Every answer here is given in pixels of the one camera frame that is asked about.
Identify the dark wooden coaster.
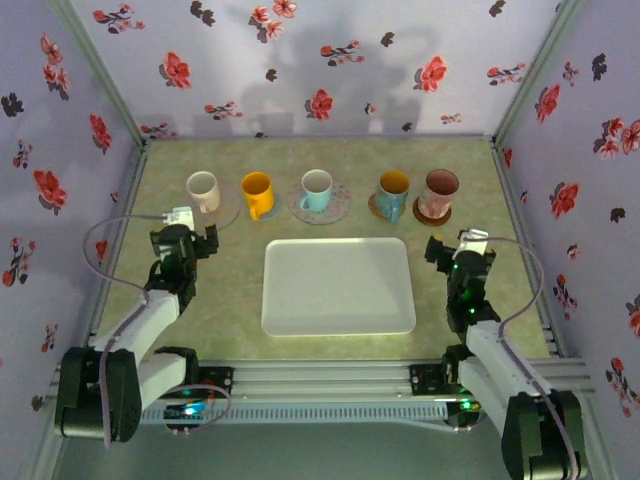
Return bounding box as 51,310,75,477
412,194,454,229

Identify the clear pinkish round coaster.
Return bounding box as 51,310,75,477
197,182,242,231

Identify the pale pink mug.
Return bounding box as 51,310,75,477
185,170,221,214

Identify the pink ghost print mug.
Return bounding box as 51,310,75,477
418,168,460,220

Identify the yellow mug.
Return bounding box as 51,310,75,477
240,171,276,221

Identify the blue butterfly print mug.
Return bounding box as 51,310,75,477
374,169,412,225

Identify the small grey round coaster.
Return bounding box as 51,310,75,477
249,192,284,223

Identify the woven rattan coaster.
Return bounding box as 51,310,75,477
368,192,409,222

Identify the light blue mug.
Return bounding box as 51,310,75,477
298,168,335,213

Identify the round floral butterfly coaster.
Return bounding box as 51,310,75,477
288,177,352,226

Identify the white rectangular tray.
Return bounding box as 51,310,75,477
260,237,418,338

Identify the controller board green light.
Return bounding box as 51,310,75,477
446,397,490,430
163,402,207,421

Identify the aluminium side rail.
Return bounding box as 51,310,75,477
492,139,569,359
74,142,151,364

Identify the grey left arm cable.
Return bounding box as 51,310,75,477
82,214,234,450

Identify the thin aluminium frame bar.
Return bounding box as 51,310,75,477
144,132,496,144

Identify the wide aluminium base rail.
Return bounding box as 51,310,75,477
47,357,596,401

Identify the slotted grey cable duct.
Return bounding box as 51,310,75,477
134,402,450,426

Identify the aluminium frame post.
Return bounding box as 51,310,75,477
49,0,151,149
492,0,587,146

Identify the aluminium frame leg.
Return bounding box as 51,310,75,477
19,399,71,480
582,397,617,480

